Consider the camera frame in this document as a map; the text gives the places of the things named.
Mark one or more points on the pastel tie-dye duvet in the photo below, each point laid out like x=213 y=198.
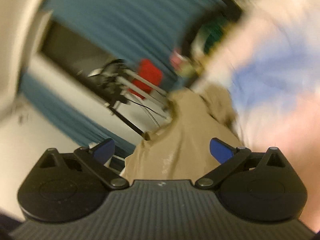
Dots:
x=269 y=62

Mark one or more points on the blue curtain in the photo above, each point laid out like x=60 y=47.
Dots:
x=68 y=120
x=132 y=29

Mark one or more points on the blue curtain left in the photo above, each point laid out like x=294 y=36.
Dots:
x=68 y=120

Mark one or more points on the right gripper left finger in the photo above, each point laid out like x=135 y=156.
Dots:
x=103 y=151

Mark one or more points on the dark window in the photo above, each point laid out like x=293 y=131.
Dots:
x=76 y=56

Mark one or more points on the blue curtain right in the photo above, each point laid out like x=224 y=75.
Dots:
x=132 y=29

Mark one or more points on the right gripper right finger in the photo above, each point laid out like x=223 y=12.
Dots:
x=221 y=151

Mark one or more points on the pile of mixed clothes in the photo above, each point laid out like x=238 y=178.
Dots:
x=202 y=36

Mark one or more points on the beige printed t-shirt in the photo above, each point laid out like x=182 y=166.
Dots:
x=180 y=149

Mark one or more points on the white metal exercise frame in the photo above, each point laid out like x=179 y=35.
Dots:
x=115 y=78

